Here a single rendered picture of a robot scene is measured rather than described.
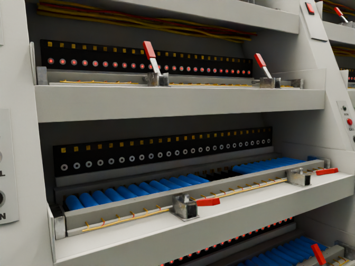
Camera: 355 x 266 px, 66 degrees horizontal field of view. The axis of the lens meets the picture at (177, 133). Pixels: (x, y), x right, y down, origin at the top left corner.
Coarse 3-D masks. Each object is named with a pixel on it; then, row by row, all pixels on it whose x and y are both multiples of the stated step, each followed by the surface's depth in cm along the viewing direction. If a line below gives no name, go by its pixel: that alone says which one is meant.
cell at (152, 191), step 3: (141, 183) 49; (144, 183) 49; (138, 186) 49; (141, 186) 49; (144, 186) 48; (147, 186) 47; (150, 186) 47; (144, 189) 47; (147, 189) 46; (150, 189) 46; (153, 189) 46; (156, 189) 45; (147, 192) 46; (150, 192) 45; (153, 192) 45; (156, 192) 44
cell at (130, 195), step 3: (120, 186) 47; (123, 186) 47; (117, 189) 47; (120, 189) 46; (123, 189) 46; (126, 189) 46; (117, 192) 47; (120, 192) 46; (123, 192) 45; (126, 192) 45; (129, 192) 44; (123, 195) 44; (126, 195) 44; (129, 195) 43; (132, 195) 43; (135, 195) 43; (126, 198) 43
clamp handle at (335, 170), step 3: (333, 168) 47; (336, 168) 48; (300, 171) 53; (318, 171) 50; (321, 171) 49; (324, 171) 49; (327, 171) 48; (330, 171) 48; (333, 171) 47; (336, 171) 47; (303, 174) 52; (306, 174) 52; (309, 174) 51; (312, 174) 51; (315, 174) 50; (318, 174) 50; (321, 174) 49; (324, 174) 49
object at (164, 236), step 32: (192, 160) 60; (352, 160) 60; (256, 192) 50; (288, 192) 49; (320, 192) 54; (352, 192) 60; (64, 224) 34; (128, 224) 37; (160, 224) 37; (192, 224) 38; (224, 224) 41; (256, 224) 45; (64, 256) 30; (96, 256) 31; (128, 256) 33; (160, 256) 35
